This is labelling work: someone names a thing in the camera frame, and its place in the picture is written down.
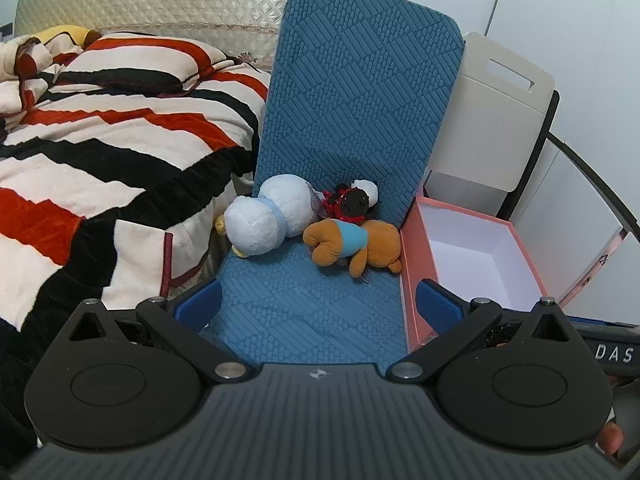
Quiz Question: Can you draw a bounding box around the cream printed blanket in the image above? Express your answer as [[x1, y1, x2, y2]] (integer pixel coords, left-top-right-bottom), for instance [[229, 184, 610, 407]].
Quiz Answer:
[[0, 30, 86, 128]]

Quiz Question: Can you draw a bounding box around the pink cardboard box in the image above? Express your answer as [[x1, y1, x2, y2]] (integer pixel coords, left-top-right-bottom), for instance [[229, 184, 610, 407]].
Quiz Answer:
[[400, 195, 551, 354]]

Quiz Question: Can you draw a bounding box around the brown plush bear blue shirt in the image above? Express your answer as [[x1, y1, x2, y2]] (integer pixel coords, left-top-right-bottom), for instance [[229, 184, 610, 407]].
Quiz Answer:
[[302, 217, 404, 279]]

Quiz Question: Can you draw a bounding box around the pink box lid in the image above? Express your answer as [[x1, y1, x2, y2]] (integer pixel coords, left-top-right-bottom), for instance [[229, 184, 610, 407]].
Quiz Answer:
[[509, 136, 632, 312]]

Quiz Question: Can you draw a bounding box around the white cardboard box lid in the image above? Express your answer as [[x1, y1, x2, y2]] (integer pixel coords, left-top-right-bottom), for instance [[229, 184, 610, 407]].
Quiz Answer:
[[422, 31, 557, 222]]

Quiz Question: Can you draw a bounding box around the red and black plush doll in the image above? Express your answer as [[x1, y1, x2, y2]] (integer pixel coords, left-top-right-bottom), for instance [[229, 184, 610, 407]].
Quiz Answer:
[[320, 177, 380, 224]]

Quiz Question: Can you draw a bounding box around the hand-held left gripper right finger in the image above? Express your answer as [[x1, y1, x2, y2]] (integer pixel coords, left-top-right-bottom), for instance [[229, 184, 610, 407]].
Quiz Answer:
[[386, 277, 577, 387]]

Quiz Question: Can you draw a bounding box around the yellow plush cushion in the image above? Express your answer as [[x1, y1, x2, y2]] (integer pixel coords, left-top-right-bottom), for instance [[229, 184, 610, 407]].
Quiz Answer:
[[31, 25, 104, 49]]

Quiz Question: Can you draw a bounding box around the white and blue plush duck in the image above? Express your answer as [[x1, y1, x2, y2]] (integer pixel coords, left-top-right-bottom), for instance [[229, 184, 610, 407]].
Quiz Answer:
[[215, 174, 321, 259]]

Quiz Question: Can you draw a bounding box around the red black striped blanket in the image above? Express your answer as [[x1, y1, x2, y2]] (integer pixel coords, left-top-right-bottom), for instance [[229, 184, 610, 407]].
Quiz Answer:
[[0, 67, 272, 461]]

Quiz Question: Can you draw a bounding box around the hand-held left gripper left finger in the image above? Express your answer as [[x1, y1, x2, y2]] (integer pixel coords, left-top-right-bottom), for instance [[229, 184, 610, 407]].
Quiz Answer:
[[66, 279, 255, 387]]

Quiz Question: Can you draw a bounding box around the person's right hand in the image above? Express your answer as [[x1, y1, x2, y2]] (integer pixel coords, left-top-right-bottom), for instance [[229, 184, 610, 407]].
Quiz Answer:
[[597, 422, 626, 457]]

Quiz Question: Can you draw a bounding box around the striped pillow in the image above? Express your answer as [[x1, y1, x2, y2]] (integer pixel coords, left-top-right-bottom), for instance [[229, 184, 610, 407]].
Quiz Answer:
[[54, 34, 237, 97]]

